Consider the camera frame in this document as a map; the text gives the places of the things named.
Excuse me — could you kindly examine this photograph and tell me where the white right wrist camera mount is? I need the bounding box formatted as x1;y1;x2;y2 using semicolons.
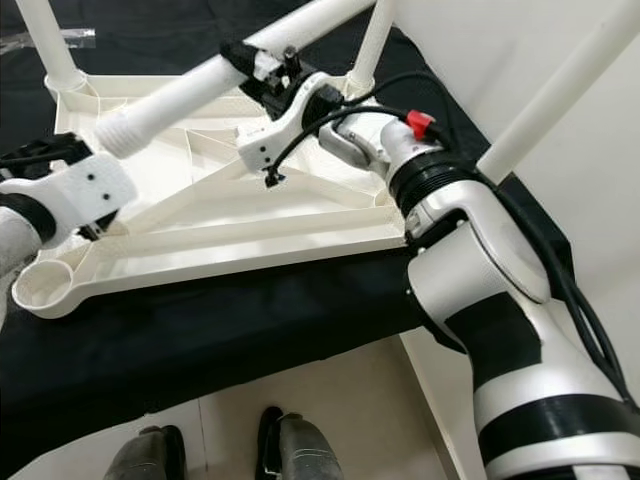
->
238;72;336;181

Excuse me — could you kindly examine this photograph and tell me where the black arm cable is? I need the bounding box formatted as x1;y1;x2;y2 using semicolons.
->
265;72;640;411
0;140;61;173

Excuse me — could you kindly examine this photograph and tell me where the white plastic children table top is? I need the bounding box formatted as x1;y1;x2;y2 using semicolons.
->
10;70;411;321

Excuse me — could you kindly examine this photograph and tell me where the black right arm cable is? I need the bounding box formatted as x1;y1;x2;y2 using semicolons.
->
265;72;640;411

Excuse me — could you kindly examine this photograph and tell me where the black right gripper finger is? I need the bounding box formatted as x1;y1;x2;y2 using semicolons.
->
220;40;269;81

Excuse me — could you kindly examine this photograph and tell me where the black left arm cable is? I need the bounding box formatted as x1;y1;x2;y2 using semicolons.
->
0;140;61;173

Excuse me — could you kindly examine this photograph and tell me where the black tablecloth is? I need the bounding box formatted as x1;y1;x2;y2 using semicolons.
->
0;0;461;471

